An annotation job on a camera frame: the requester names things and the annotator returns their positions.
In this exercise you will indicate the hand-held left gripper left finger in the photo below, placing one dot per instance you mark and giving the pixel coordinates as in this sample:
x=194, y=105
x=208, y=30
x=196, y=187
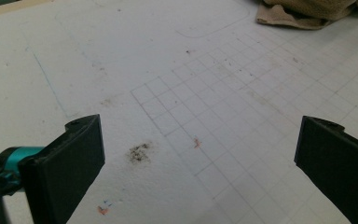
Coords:
x=65, y=168

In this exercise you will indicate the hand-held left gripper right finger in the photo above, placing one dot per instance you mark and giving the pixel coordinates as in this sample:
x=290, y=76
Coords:
x=338, y=161

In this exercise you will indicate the tan towel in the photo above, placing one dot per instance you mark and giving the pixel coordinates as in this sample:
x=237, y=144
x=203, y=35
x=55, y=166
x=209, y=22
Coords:
x=307, y=12

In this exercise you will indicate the white foam board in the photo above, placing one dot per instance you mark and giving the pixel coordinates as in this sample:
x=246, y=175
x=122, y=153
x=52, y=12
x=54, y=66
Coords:
x=167, y=77

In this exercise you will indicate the wooden table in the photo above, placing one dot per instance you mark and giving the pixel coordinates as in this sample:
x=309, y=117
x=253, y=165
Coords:
x=9, y=7

